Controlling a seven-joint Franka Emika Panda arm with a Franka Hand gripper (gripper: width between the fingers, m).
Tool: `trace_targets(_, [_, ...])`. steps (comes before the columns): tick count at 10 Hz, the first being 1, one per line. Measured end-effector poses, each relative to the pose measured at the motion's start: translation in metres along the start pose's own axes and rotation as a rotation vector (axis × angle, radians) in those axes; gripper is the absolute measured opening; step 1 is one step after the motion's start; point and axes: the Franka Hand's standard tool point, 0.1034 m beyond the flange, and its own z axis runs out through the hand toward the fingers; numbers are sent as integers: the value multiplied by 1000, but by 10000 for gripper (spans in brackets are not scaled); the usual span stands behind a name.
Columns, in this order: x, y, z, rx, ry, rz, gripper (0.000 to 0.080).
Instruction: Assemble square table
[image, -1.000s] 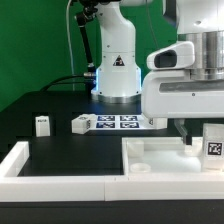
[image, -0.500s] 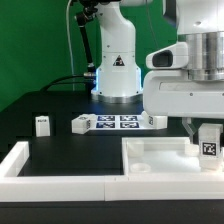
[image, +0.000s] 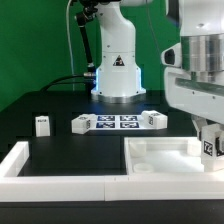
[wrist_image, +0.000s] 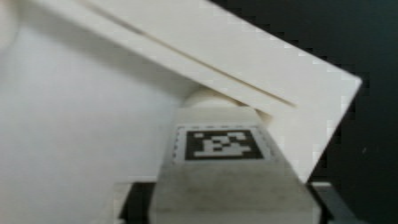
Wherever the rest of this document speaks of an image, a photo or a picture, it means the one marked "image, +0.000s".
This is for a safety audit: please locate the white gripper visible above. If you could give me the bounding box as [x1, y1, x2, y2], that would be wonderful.
[164, 67, 224, 157]

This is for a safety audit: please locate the white square tabletop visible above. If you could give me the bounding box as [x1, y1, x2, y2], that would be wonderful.
[123, 135, 224, 175]

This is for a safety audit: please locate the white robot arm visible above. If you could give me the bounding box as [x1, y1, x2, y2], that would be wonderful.
[76, 0, 224, 157]

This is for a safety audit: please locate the AprilTag marker sheet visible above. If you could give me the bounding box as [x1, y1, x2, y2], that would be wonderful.
[96, 115, 140, 129]

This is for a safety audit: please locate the white U-shaped fence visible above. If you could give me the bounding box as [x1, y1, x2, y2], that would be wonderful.
[0, 141, 224, 202]

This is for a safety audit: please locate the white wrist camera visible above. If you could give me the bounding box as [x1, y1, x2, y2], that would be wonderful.
[161, 43, 182, 68]

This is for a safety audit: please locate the black cable bundle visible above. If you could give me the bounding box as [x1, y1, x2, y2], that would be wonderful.
[39, 74, 98, 93]

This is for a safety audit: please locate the grey hanging cable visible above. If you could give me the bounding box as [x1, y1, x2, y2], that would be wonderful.
[65, 0, 76, 92]

